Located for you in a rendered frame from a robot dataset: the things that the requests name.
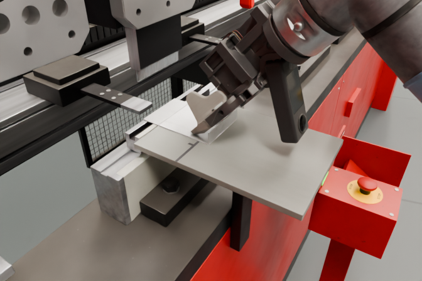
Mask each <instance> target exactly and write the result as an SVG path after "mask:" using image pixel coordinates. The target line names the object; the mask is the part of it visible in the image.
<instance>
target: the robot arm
mask: <svg viewBox="0 0 422 281"><path fill-rule="evenodd" d="M250 15H251V16H250V17H249V19H248V20H247V21H246V22H245V23H244V24H243V25H242V26H241V27H240V28H239V29H238V30H233V31H231V32H230V33H227V34H226V35H225V36H224V37H223V39H222V41H221V42H220V43H219V44H218V45H217V46H216V47H215V48H214V49H213V50H212V51H211V52H210V53H209V54H208V55H207V56H206V58H205V59H204V60H203V61H202V62H201V63H200V64H199V67H200V68H201V69H202V70H203V71H204V72H205V74H206V75H207V78H208V79H209V80H210V81H211V83H212V84H213V85H214V86H215V88H217V90H216V91H214V92H213V93H211V94H210V95H209V96H203V95H201V94H199V93H197V92H194V91H191V92H190V93H188V94H187V97H186V100H187V104H188V106H189V108H190V109H191V111H192V113H193V115H194V117H195V119H196V121H197V126H196V127H195V128H194V129H193V130H192V131H191V133H192V134H204V133H205V132H206V131H208V130H209V129H211V128H212V127H213V126H214V125H216V124H217V123H218V122H220V121H221V120H222V119H223V118H225V117H226V116H227V115H229V114H230V113H231V112H232V111H233V110H235V109H236V108H237V107H238V106H241V107H243V106H244V105H245V104H246V103H248V102H249V101H250V100H252V99H253V98H254V97H255V96H256V95H258V94H259V93H261V92H262V91H263V90H264V89H265V88H269V89H270V92H271V98H272V101H273V107H274V111H275V115H276V120H277V123H278V129H279V134H280V137H281V141H282V142H284V143H293V144H296V143H298V141H299V140H300V139H301V137H302V136H303V134H304V133H305V132H306V130H307V129H308V119H307V115H306V109H305V103H304V99H303V92H302V89H301V82H300V76H299V72H298V65H300V64H303V63H304V62H305V61H306V60H308V59H309V58H311V57H312V56H316V55H317V54H319V53H320V52H321V51H322V50H324V49H325V48H326V47H327V46H329V45H330V44H332V43H333V42H334V41H335V40H337V39H338V38H339V37H341V36H342V35H344V34H345V33H346V32H347V31H349V30H350V29H352V28H353V27H356V28H357V29H358V30H359V32H360V33H361V35H362V36H363V37H364V38H365V39H366V41H367V42H368V43H369V44H370V45H371V46H372V47H373V49H374V50H375V51H376V52H377V54H378V55H379V56H380V57H381V58H382V59H383V60H384V62H385V63H386V64H387V65H388V67H389V68H390V69H391V70H392V71H393V72H394V73H395V75H396V76H397V77H398V78H399V79H400V81H402V83H403V87H404V88H407V89H408V90H409V91H410V92H411V93H412V94H413V95H414V96H415V97H416V98H417V99H418V100H419V101H420V102H421V103H422V0H281V1H280V2H279V3H278V4H277V5H274V4H273V3H272V2H271V0H268V1H266V2H265V3H264V4H260V5H258V6H256V8H255V9H254V10H253V11H252V12H251V13H250ZM234 31H236V32H234ZM232 33H233V34H232ZM226 37H227V38H226ZM221 102H223V104H222V105H221V106H219V107H218V108H217V109H216V110H214V108H215V107H216V106H218V104H219V103H221Z"/></svg>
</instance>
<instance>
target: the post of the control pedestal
mask: <svg viewBox="0 0 422 281"><path fill-rule="evenodd" d="M354 252H355V249H354V248H352V247H350V246H347V245H345V244H343V243H340V242H338V241H335V240H333V239H331V240H330V244H329V247H328V251H327V255H326V257H325V261H324V264H323V268H322V272H321V275H320V279H319V281H344V280H345V277H346V274H347V271H348V269H349V266H350V263H351V260H352V257H353V255H354Z"/></svg>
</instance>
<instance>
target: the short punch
mask: <svg viewBox="0 0 422 281"><path fill-rule="evenodd" d="M125 32H126V40H127V49H128V54H129V63H130V67H131V68H132V69H133V70H135V73H136V82H140V81H141V80H143V79H145V78H147V77H148V76H150V75H152V74H154V73H156V72H158V71H160V70H161V69H163V68H165V67H167V66H168V65H170V64H172V63H174V62H176V61H178V51H180V50H181V49H182V38H181V13H179V14H176V15H174V16H171V17H169V18H166V19H164V20H161V21H158V22H156V23H153V24H151V25H148V26H145V27H143V28H140V29H133V28H128V27H125Z"/></svg>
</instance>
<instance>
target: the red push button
mask: <svg viewBox="0 0 422 281"><path fill-rule="evenodd" d="M357 184H358V186H359V187H360V189H359V191H360V192H361V193H362V194H364V195H369V194H370V193H371V191H374V190H376V189H377V183H376V181H375V180H373V179H372V178H369V177H361V178H359V179H358V180H357Z"/></svg>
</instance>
